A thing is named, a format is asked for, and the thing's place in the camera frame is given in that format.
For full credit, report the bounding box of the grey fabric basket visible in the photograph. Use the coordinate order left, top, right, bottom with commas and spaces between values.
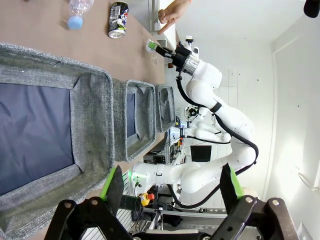
0, 42, 116, 240
112, 79, 157, 163
155, 84, 176, 133

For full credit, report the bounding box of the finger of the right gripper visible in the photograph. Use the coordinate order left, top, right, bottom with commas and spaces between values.
149, 41, 176, 56
156, 49, 175, 62

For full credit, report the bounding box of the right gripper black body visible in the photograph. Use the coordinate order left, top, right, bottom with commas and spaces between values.
172, 46, 192, 73

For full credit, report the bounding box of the clear bottle blue cap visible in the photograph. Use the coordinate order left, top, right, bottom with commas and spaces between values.
66, 0, 95, 31

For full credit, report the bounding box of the black Pepsi can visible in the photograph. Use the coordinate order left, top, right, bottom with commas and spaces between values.
107, 1, 130, 40

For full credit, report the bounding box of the yellow red emergency button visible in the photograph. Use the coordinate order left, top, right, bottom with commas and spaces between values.
139, 192, 155, 207

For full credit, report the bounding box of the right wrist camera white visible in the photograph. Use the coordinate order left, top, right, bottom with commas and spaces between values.
184, 35, 201, 55

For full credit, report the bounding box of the black cable bundle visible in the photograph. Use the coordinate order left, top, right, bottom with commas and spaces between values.
131, 197, 145, 222

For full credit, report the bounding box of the black cylindrical object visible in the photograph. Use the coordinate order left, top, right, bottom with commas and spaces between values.
303, 0, 320, 19

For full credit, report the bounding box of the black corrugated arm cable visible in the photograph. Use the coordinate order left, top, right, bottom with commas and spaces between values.
167, 74, 259, 210

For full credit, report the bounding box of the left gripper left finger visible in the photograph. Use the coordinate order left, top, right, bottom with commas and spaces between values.
44, 165, 143, 240

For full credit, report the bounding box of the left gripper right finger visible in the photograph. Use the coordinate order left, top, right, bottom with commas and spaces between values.
209, 163, 305, 240

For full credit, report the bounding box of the black monitor screen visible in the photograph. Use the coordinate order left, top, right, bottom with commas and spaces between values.
190, 145, 212, 162

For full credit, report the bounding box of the person's left hand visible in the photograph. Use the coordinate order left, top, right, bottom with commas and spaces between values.
157, 0, 193, 36

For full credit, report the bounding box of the aluminium frame rail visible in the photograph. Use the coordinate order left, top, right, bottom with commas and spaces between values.
143, 207, 227, 219

